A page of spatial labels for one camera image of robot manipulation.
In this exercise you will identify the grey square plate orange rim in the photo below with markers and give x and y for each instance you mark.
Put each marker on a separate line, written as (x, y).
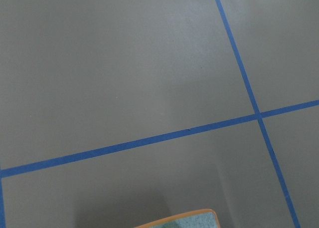
(203, 218)

